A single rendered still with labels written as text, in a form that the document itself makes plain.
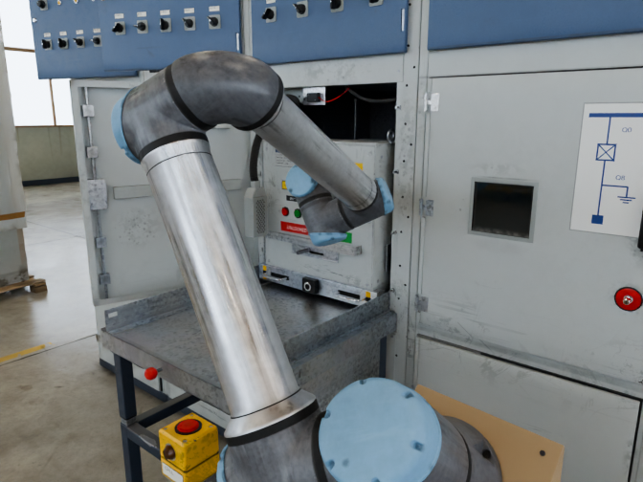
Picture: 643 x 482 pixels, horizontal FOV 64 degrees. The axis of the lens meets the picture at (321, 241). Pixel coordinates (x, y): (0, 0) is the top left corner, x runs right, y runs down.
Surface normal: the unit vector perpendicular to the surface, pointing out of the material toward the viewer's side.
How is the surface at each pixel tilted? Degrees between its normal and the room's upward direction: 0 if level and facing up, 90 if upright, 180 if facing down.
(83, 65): 90
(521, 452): 47
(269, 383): 62
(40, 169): 90
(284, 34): 90
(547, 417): 90
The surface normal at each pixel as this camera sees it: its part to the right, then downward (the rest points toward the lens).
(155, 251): 0.53, 0.20
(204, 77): 0.11, -0.01
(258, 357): 0.37, -0.26
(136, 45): -0.34, 0.22
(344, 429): -0.44, -0.57
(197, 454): 0.77, 0.13
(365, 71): -0.63, 0.18
